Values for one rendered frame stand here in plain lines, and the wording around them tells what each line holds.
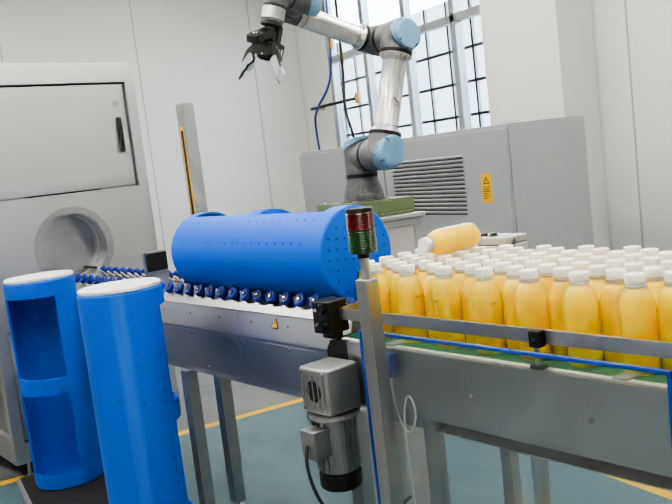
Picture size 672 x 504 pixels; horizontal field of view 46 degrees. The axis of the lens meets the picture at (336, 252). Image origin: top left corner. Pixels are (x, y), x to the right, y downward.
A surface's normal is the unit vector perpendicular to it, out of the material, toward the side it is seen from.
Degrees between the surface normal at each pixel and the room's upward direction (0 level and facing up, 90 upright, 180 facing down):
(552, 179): 90
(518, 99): 90
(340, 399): 90
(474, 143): 90
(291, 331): 70
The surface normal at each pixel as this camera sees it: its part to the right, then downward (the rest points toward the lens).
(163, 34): 0.49, 0.04
